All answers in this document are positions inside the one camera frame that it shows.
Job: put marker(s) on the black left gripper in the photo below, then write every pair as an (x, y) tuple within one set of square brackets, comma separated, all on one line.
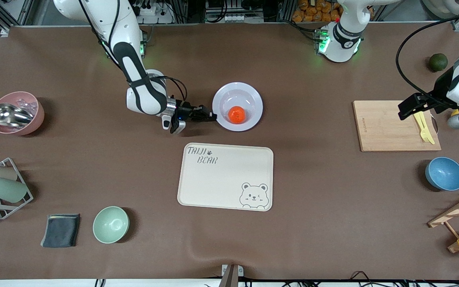
[(443, 87)]

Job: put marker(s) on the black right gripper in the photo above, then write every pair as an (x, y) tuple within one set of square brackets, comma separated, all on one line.
[(185, 109)]

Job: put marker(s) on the mint green bowl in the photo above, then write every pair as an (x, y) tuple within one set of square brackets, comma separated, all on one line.
[(110, 225)]

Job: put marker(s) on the metal mount bracket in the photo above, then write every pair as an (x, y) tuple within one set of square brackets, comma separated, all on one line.
[(229, 279)]

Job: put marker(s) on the yellow plastic fork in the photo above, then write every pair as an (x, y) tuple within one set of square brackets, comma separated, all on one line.
[(428, 138)]

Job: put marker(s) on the orange fruit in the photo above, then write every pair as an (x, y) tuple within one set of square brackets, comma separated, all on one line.
[(237, 114)]

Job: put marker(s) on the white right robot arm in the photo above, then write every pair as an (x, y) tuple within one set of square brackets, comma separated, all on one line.
[(128, 24)]

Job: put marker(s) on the orange snack packets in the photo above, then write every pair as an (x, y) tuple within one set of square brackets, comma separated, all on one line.
[(313, 12)]

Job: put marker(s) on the shiny metal scoop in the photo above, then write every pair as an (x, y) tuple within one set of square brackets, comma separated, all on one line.
[(10, 114)]

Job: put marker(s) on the white power strip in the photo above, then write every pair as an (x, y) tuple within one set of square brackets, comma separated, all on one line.
[(157, 16)]

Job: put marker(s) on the wooden drying rack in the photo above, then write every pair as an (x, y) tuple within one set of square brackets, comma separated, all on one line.
[(452, 213)]

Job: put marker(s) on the white round plate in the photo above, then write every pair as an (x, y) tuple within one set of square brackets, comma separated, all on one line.
[(249, 95)]

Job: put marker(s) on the mint green cup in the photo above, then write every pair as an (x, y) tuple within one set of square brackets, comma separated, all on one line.
[(6, 189)]

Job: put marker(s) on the cream tray with bear print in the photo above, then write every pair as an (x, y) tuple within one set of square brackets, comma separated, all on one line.
[(225, 177)]

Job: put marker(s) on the dark grey folded cloth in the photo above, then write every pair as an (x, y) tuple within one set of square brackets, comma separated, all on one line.
[(60, 231)]

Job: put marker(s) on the pink bowl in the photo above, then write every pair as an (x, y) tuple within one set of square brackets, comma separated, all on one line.
[(38, 119)]

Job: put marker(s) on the blue bowl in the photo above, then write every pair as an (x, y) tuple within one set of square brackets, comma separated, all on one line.
[(444, 174)]

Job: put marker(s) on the dark green lime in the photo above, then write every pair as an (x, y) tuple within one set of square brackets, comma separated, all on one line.
[(438, 62)]

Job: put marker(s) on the wooden cutting board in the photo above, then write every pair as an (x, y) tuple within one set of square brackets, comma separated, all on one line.
[(377, 127)]

